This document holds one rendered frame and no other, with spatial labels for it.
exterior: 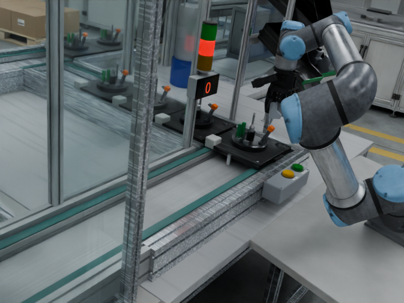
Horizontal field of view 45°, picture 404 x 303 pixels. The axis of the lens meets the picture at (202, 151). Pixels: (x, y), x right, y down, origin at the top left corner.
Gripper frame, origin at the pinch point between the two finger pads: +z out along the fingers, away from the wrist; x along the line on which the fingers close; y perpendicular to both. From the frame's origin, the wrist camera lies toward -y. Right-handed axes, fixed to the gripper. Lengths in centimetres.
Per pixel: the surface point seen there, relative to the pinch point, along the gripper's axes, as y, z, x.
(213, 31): -15.3, -30.1, -19.8
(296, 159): 11.5, 13.0, 5.9
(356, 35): -104, 30, 382
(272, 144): -0.1, 12.0, 7.3
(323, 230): 34.2, 23.3, -14.4
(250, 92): -55, 23, 83
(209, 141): -15.9, 11.2, -12.0
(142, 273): 11, 20, -74
